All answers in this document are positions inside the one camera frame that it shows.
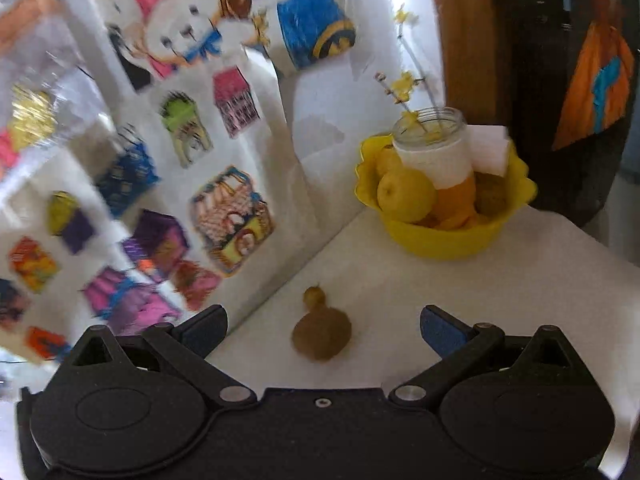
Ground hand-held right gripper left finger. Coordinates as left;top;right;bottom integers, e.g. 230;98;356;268
60;305;258;408

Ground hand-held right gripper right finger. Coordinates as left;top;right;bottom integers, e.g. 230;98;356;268
389;305;593;408

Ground yellow plastic bowl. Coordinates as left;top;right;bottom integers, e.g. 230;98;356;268
354;132;538;261

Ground large brown kiwi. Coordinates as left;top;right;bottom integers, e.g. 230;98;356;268
292;306;352;362

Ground greenish yellow pear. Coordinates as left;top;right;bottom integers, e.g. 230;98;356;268
376;167;437;224

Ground coloured houses drawing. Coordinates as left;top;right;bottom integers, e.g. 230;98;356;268
0;65;313;363

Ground brown fruit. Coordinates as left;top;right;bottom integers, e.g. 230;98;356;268
472;170;511;216

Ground glass jar with white wrap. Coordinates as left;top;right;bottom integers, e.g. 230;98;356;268
391;107;477;222

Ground white folded paper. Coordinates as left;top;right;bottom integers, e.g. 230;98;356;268
467;125;513;177

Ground yellow flower sprigs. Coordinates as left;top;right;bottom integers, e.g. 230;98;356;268
375;5;446;136

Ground black painting with orange dress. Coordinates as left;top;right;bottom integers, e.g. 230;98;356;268
510;0;640;228

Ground teddy bear drawing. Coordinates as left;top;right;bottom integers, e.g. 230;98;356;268
95;0;361;91

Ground wooden frame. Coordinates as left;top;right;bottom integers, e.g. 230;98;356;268
427;0;516;131

